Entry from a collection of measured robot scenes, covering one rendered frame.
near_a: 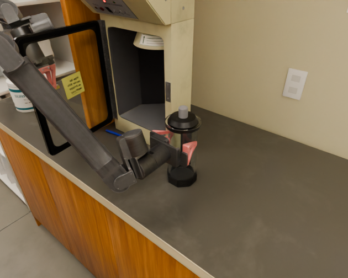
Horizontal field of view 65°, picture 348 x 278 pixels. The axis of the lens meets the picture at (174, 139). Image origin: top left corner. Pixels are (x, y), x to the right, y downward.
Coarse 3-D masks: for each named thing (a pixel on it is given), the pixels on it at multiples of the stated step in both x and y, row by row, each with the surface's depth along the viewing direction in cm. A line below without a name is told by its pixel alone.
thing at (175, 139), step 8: (200, 120) 80; (176, 128) 76; (192, 128) 76; (168, 136) 81; (176, 136) 78; (184, 136) 78; (192, 136) 79; (176, 144) 80; (192, 160) 84; (168, 168) 89; (176, 168) 85; (184, 168) 85; (192, 168) 86; (176, 176) 87; (184, 176) 86; (192, 176) 88
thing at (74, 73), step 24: (72, 24) 85; (48, 48) 81; (72, 48) 87; (96, 48) 95; (48, 72) 83; (72, 72) 90; (96, 72) 99; (72, 96) 93; (96, 96) 102; (96, 120) 106
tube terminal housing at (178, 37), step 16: (176, 0) 74; (192, 0) 80; (112, 16) 90; (176, 16) 77; (192, 16) 82; (144, 32) 84; (160, 32) 80; (176, 32) 79; (192, 32) 85; (176, 48) 82; (192, 48) 88; (176, 64) 84; (176, 80) 88; (176, 96) 91; (128, 128) 113; (144, 128) 106
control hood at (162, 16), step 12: (84, 0) 84; (132, 0) 70; (144, 0) 67; (156, 0) 69; (168, 0) 72; (96, 12) 89; (144, 12) 73; (156, 12) 70; (168, 12) 74; (168, 24) 76
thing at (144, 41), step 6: (138, 36) 90; (144, 36) 88; (150, 36) 87; (156, 36) 87; (138, 42) 90; (144, 42) 88; (150, 42) 88; (156, 42) 87; (162, 42) 87; (144, 48) 89; (150, 48) 88; (156, 48) 88; (162, 48) 88
